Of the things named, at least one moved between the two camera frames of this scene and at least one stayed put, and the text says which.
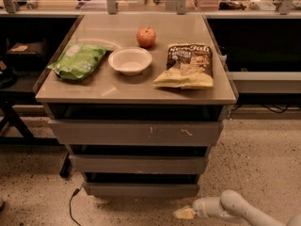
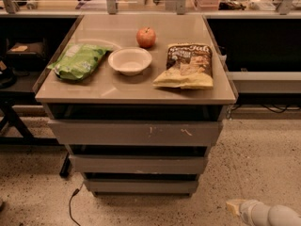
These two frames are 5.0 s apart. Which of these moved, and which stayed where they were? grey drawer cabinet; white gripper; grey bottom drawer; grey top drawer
Moved: white gripper
Stayed: grey top drawer; grey bottom drawer; grey drawer cabinet
